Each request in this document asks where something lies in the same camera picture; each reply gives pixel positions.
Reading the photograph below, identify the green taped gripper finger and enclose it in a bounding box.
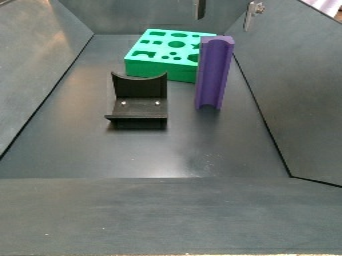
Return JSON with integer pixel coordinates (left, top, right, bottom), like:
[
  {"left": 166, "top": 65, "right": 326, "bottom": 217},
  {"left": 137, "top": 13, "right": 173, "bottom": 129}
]
[{"left": 244, "top": 0, "right": 266, "bottom": 31}]

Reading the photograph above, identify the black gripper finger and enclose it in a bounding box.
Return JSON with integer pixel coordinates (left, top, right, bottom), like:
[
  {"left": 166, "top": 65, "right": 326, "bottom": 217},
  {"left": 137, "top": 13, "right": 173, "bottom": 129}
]
[{"left": 194, "top": 0, "right": 206, "bottom": 20}]

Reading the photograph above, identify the purple arch block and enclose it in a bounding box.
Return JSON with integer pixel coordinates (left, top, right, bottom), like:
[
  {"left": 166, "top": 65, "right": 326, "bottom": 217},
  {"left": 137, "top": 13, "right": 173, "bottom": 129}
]
[{"left": 195, "top": 35, "right": 236, "bottom": 109}]

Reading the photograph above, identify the black arch fixture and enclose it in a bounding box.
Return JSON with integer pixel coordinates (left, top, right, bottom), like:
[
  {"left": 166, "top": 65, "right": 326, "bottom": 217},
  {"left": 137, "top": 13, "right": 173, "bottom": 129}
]
[{"left": 106, "top": 72, "right": 169, "bottom": 121}]

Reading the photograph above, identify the green shape sorter block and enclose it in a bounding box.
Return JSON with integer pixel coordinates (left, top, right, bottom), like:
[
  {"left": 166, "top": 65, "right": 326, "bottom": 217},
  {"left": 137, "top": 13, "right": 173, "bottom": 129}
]
[{"left": 125, "top": 28, "right": 213, "bottom": 83}]

